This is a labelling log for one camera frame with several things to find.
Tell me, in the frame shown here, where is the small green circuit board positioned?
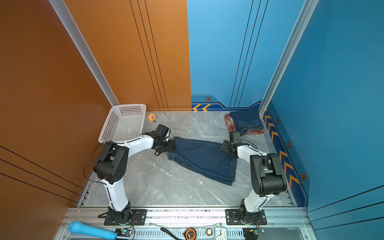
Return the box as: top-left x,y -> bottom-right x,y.
115,228 -> 134,238

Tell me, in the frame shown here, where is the small white clock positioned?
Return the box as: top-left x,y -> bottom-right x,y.
215,227 -> 228,240

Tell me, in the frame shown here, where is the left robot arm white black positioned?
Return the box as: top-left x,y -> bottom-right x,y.
94,125 -> 176,226

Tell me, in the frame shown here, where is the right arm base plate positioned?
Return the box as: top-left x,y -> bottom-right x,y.
225,209 -> 268,226

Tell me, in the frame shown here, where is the white plastic laundry basket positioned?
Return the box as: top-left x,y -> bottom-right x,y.
98,104 -> 147,143

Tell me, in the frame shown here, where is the dark blue denim skirt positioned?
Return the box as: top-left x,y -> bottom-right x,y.
230,109 -> 264,136

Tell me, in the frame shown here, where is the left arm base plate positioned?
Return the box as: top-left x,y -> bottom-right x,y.
104,209 -> 147,226

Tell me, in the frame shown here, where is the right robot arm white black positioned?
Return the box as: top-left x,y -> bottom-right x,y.
221,132 -> 288,226

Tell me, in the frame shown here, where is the small round brass object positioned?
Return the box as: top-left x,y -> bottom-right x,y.
206,229 -> 213,237

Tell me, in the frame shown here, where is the red plaid skirt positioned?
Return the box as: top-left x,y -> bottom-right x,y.
224,114 -> 265,136

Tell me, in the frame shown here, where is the yellow flower pink bear toy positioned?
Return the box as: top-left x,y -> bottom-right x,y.
148,114 -> 157,123

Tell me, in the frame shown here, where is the aluminium front rail frame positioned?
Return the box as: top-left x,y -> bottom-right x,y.
54,207 -> 317,240

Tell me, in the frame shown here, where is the blue microphone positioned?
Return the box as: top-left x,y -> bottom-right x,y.
67,222 -> 118,240

